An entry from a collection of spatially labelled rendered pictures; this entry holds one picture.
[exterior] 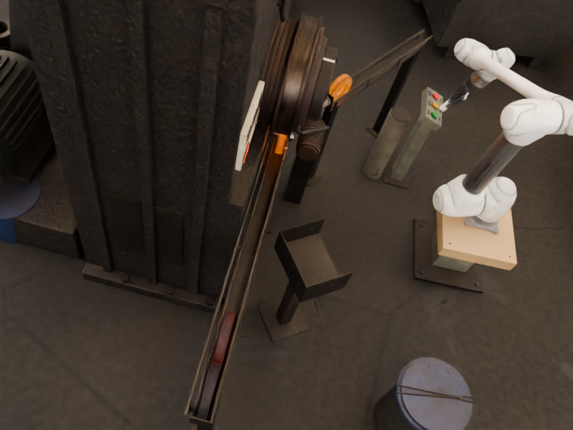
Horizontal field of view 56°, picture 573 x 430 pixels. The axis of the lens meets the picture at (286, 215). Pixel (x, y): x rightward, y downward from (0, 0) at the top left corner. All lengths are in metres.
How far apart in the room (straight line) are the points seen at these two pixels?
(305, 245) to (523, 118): 0.97
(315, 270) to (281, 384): 0.67
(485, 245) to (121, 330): 1.81
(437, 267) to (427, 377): 0.93
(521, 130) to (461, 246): 0.78
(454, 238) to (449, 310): 0.48
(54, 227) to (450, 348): 2.04
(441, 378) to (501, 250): 0.79
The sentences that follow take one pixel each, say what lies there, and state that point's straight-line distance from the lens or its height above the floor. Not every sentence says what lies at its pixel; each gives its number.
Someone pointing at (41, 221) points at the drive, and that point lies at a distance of 2.73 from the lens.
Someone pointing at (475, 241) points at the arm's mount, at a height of 0.42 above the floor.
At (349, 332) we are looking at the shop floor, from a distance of 2.80.
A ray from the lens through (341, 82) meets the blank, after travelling 2.68.
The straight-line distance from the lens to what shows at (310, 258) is 2.22.
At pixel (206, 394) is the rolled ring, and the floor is 0.74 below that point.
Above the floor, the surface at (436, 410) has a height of 0.43.
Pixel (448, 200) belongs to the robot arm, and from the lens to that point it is 2.60.
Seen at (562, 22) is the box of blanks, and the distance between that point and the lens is 4.58.
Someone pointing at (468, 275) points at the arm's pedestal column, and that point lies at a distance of 3.21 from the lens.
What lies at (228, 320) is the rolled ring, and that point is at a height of 0.76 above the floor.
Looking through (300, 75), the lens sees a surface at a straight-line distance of 1.89.
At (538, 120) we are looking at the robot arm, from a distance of 2.22.
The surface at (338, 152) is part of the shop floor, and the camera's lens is 3.43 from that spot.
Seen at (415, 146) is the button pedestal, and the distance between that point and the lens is 3.19.
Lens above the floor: 2.49
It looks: 55 degrees down
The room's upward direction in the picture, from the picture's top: 18 degrees clockwise
